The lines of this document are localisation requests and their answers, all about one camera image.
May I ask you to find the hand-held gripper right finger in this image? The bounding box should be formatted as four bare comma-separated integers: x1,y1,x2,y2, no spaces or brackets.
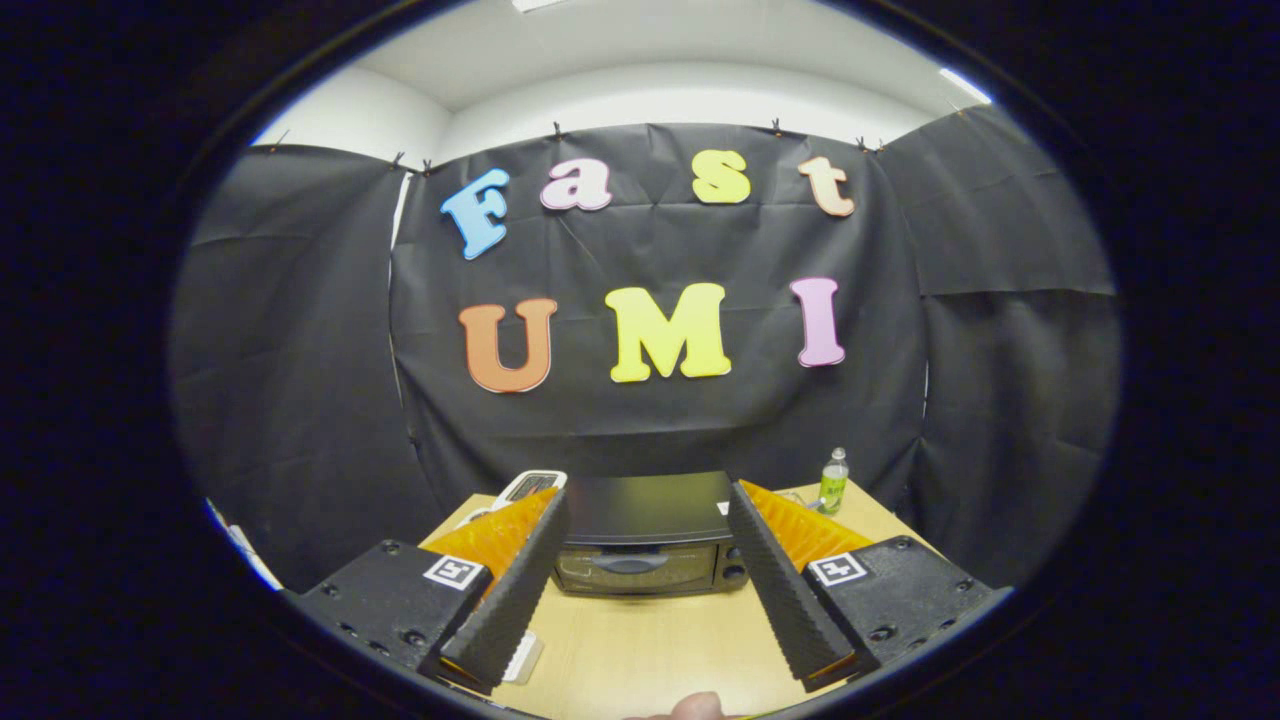
727,480,1013,694

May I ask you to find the white bread toaster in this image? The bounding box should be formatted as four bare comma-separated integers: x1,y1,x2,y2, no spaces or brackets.
490,470,568,514

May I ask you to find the green label drink bottle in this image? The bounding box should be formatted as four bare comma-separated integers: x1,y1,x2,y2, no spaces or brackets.
819,447,850,516

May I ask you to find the black toaster oven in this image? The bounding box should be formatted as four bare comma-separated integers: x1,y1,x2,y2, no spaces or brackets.
553,472,751,598

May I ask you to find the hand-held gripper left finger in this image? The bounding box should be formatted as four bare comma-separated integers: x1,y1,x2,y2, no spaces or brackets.
295,487,571,696

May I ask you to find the white plate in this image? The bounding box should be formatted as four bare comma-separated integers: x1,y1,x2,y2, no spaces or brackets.
503,630,547,687

